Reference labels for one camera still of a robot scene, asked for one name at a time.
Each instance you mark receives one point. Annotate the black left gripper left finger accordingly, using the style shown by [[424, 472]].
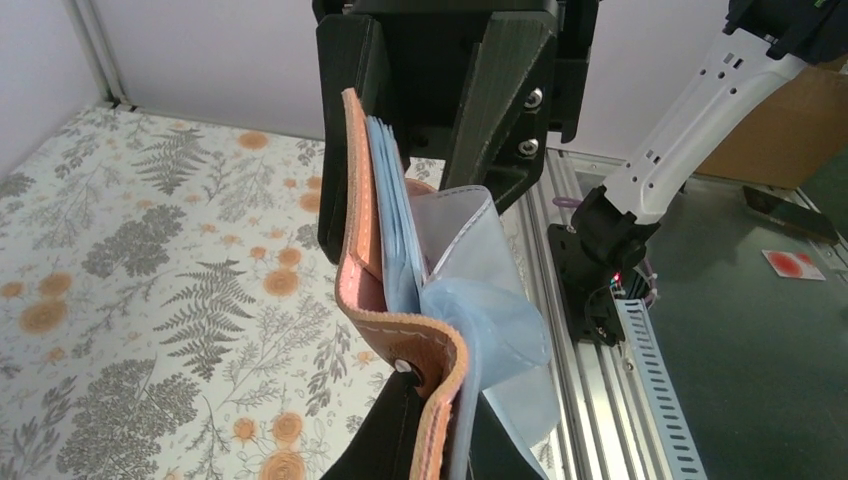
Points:
[[383, 446]]

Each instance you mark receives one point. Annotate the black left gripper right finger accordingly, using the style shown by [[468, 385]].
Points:
[[492, 454]]

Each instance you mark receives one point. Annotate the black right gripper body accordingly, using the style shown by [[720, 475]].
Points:
[[429, 46]]

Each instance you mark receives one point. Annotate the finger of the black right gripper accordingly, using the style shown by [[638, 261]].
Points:
[[497, 138], [352, 54]]

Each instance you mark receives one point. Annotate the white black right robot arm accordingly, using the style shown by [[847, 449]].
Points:
[[761, 46]]

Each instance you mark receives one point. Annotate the red white paper card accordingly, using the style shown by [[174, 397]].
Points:
[[793, 265]]

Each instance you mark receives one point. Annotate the floral patterned table mat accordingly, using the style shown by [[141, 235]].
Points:
[[166, 309]]

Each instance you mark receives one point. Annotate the brown cardboard box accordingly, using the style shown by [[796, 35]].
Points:
[[787, 138]]

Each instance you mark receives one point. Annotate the black smartphone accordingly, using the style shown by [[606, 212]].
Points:
[[793, 217]]

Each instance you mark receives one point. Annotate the aluminium mounting rail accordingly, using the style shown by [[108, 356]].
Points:
[[599, 435]]

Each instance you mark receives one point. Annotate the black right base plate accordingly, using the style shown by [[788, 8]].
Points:
[[585, 288]]

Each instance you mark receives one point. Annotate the grey slotted cable duct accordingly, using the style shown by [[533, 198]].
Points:
[[657, 404]]

